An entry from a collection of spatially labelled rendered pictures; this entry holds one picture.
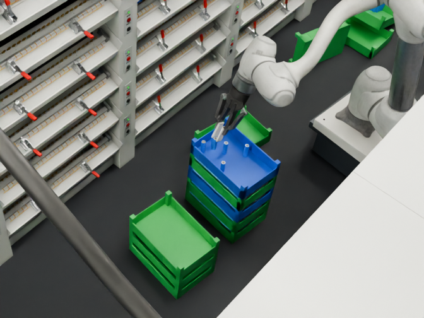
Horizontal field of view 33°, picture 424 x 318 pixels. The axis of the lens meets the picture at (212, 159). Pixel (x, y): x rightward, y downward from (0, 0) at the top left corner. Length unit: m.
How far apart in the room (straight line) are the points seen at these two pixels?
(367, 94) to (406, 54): 0.41
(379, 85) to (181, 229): 1.00
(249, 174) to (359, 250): 1.84
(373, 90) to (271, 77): 0.72
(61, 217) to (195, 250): 1.98
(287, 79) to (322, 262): 1.50
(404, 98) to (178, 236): 1.02
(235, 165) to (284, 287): 1.91
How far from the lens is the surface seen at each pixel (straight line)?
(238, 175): 2.82
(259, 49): 2.53
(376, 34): 4.07
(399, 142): 1.16
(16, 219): 2.91
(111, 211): 3.08
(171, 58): 3.16
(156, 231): 2.84
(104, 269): 0.84
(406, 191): 1.10
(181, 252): 2.79
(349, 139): 3.15
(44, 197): 0.84
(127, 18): 2.62
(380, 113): 2.96
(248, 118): 3.43
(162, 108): 3.23
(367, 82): 3.05
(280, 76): 2.43
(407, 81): 2.79
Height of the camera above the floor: 2.56
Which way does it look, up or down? 51 degrees down
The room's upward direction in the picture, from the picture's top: 9 degrees clockwise
